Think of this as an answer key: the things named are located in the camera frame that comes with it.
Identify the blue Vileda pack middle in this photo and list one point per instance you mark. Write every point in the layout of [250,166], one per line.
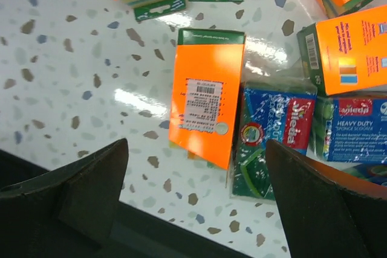
[350,128]

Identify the orange sponge pack barcode sticker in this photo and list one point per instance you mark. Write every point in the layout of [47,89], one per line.
[204,101]

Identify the blue Vileda pack right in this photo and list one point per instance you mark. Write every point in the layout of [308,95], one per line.
[375,173]

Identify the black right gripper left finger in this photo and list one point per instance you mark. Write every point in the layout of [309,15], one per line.
[66,212]

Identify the blue Vileda pack left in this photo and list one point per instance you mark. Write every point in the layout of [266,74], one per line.
[278,109]

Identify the blue vileda pack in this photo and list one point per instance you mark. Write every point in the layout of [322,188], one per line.
[350,128]
[278,109]
[375,173]

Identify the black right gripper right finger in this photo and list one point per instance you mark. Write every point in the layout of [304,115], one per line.
[326,212]

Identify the orange back sponge box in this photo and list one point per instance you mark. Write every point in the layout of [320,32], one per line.
[347,53]

